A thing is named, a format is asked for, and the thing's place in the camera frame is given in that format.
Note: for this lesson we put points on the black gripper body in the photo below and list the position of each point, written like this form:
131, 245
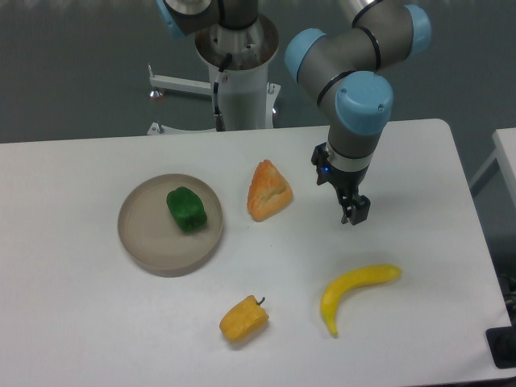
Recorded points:
345, 183

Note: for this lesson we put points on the green toy pepper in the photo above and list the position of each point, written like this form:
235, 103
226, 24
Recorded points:
187, 209

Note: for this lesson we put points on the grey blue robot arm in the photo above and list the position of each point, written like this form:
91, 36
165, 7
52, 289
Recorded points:
341, 73

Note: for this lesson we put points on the yellow toy pepper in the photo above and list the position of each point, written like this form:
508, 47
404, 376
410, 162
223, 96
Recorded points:
243, 319

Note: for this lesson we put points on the beige round plate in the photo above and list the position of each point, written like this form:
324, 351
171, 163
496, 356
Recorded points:
151, 236

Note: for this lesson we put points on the orange toy bread wedge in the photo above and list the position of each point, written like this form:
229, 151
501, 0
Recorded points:
269, 192

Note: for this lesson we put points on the white side table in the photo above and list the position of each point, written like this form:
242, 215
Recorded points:
501, 159

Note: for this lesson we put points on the black device at edge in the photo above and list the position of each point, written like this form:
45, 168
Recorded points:
501, 341

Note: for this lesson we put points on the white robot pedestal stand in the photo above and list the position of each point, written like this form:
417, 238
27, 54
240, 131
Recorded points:
237, 60

